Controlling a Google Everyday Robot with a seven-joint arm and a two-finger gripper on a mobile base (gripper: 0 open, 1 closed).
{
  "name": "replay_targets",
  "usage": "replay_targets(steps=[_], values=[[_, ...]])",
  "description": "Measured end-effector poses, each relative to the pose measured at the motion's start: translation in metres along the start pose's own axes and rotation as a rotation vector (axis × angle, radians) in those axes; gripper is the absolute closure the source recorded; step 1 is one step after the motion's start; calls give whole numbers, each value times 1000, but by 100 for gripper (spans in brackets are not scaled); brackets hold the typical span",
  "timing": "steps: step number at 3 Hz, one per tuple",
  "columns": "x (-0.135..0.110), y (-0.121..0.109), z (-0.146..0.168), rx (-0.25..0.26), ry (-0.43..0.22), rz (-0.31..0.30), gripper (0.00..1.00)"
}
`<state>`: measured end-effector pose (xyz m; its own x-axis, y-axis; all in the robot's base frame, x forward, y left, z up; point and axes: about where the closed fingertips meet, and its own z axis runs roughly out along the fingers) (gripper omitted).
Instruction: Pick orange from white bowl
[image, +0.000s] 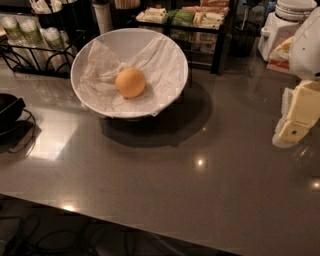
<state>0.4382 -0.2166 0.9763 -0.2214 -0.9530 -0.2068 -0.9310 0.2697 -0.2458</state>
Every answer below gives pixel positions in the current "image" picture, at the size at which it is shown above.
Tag paper cup stack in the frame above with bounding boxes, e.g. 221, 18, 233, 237
1, 16, 30, 65
40, 27, 71, 73
20, 19, 46, 71

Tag white paper liner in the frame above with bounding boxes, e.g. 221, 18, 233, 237
73, 33, 186, 118

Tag paper cup stack left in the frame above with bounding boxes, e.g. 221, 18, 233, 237
1, 16, 30, 65

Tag black condiment caddy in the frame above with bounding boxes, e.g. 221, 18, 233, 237
29, 0, 94, 33

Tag black tea bag shelf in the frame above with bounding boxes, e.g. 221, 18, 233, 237
135, 0, 230, 74

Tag black wire rack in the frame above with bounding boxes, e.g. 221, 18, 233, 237
0, 30, 85, 78

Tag black pan with wire stand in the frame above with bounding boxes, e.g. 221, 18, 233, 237
0, 93, 36, 154

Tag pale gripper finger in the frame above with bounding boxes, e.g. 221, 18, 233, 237
271, 87, 298, 149

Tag paper cup stack right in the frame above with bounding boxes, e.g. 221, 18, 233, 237
40, 27, 71, 73

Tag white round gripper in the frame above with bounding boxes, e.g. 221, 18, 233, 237
278, 7, 320, 144

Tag white bowl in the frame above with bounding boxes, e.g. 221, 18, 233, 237
70, 28, 188, 119

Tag black floor cables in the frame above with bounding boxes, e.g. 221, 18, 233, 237
0, 199, 168, 256

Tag orange fruit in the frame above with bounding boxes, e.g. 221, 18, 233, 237
115, 67, 146, 99

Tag white cylinder dispenser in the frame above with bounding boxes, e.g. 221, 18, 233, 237
93, 0, 113, 34

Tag paper cup stack middle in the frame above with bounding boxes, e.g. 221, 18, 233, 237
20, 19, 46, 71

